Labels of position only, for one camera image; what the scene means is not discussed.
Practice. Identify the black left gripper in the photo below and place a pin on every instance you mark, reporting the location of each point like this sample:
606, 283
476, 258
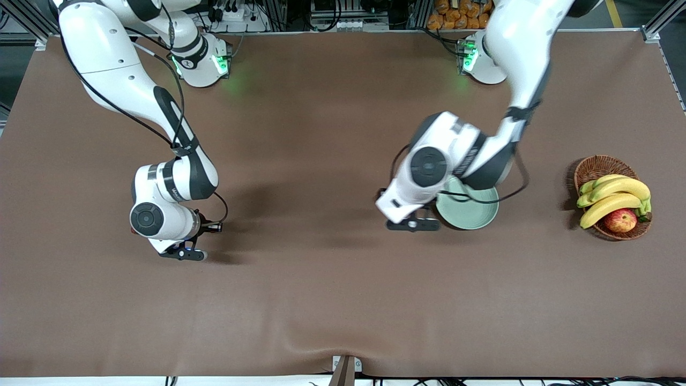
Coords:
382, 189

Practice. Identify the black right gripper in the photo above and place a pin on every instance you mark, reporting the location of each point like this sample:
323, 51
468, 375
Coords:
206, 228

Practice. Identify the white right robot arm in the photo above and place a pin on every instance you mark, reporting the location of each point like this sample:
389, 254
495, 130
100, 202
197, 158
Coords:
102, 43

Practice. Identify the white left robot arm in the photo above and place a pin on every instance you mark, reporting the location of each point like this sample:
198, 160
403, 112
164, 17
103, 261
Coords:
520, 43

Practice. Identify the pale green round plate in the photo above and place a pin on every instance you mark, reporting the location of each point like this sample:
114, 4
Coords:
471, 214

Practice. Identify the brown table mat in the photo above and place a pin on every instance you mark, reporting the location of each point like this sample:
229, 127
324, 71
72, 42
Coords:
321, 295

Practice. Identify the bag of orange buns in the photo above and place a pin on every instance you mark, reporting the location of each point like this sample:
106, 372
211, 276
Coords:
455, 16

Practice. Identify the white power strip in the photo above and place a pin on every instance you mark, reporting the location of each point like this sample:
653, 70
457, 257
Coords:
238, 15

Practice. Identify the short yellow-green banana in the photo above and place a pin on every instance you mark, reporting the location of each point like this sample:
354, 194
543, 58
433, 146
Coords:
600, 181

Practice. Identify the brown wicker basket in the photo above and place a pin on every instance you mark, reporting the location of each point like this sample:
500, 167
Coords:
600, 167

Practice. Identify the plump yellow banana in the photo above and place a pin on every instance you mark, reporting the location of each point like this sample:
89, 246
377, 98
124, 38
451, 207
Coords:
605, 208

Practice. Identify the red apple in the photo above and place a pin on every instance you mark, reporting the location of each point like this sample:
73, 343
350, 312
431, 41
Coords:
620, 221

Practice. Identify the yellow banana bunch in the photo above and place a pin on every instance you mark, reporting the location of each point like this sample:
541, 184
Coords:
624, 186

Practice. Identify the grey metal mount bracket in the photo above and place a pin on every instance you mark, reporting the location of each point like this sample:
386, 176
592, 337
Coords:
345, 372

